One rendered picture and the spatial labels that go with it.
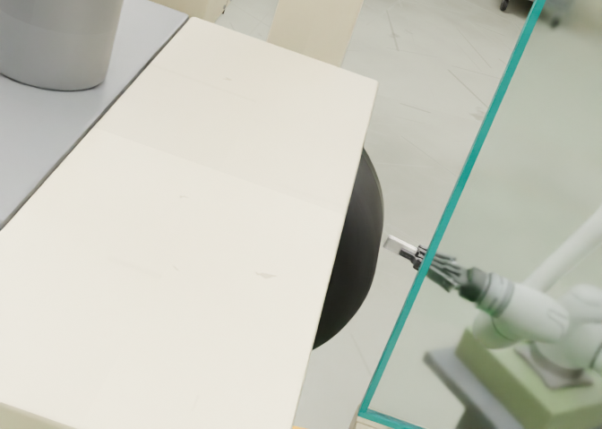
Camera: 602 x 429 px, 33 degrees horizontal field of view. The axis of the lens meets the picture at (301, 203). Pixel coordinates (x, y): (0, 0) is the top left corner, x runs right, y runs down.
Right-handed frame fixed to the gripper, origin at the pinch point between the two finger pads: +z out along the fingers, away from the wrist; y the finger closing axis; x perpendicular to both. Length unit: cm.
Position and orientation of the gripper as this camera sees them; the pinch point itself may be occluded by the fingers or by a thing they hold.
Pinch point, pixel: (399, 247)
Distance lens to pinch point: 228.4
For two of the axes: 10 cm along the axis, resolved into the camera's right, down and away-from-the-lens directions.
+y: -1.5, 4.4, -8.9
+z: -8.9, -4.4, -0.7
